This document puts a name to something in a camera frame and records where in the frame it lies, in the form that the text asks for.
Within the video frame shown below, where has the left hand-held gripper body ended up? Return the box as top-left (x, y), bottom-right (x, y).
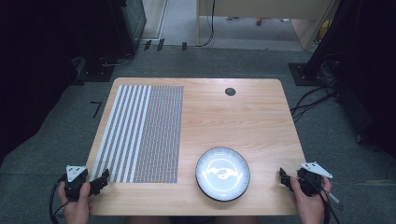
top-left (64, 165), bottom-right (92, 203)

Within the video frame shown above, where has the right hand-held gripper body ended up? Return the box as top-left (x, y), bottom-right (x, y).
top-left (294, 161), bottom-right (333, 198)

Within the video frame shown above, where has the dark-rimmed white patterned plate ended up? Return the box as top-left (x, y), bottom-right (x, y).
top-left (194, 147), bottom-right (251, 203)

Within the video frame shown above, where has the person's right hand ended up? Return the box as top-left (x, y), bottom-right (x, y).
top-left (290, 175), bottom-right (332, 224)

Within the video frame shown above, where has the person's left hand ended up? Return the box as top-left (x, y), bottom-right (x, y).
top-left (58, 181), bottom-right (94, 224)

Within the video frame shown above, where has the grey striped woven placemat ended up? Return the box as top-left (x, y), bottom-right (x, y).
top-left (90, 85), bottom-right (185, 184)

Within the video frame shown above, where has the yellow object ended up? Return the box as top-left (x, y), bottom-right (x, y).
top-left (318, 19), bottom-right (332, 43)

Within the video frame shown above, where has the dark grey cabinet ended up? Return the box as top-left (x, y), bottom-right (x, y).
top-left (108, 0), bottom-right (148, 57)

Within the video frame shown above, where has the beige wooden desk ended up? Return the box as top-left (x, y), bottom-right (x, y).
top-left (195, 0), bottom-right (341, 51)

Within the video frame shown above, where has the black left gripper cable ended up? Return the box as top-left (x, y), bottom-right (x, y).
top-left (49, 174), bottom-right (70, 224)

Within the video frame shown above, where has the bundle of black floor cables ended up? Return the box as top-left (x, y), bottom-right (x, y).
top-left (290, 59), bottom-right (341, 124)

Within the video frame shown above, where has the black stand base plate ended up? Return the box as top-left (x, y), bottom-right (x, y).
top-left (288, 62), bottom-right (331, 87)
top-left (76, 55), bottom-right (133, 83)

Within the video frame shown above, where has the black hanging cable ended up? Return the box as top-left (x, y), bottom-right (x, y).
top-left (195, 0), bottom-right (217, 49)

